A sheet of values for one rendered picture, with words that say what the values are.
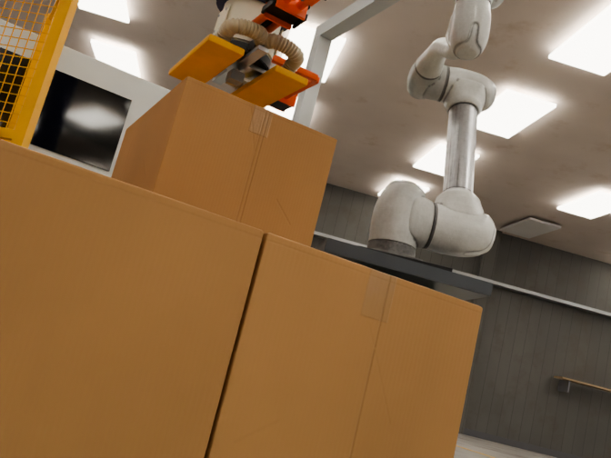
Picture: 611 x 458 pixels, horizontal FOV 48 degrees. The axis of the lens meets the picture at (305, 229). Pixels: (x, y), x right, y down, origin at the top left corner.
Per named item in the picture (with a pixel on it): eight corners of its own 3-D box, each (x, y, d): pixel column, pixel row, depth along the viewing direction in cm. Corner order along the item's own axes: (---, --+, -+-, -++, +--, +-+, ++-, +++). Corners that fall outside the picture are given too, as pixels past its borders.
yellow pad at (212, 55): (167, 74, 201) (172, 59, 202) (199, 88, 205) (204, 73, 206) (207, 39, 171) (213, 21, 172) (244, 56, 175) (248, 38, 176)
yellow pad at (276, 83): (226, 100, 209) (230, 84, 210) (255, 113, 213) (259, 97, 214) (275, 70, 179) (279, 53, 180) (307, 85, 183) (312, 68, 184)
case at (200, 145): (85, 256, 199) (125, 128, 207) (212, 293, 216) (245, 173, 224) (135, 246, 146) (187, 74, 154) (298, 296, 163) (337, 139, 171)
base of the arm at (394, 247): (407, 276, 233) (410, 260, 234) (423, 263, 211) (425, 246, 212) (355, 264, 232) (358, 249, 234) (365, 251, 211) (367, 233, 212)
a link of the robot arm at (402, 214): (362, 245, 229) (374, 184, 234) (415, 258, 230) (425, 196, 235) (372, 235, 213) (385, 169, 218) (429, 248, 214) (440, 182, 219)
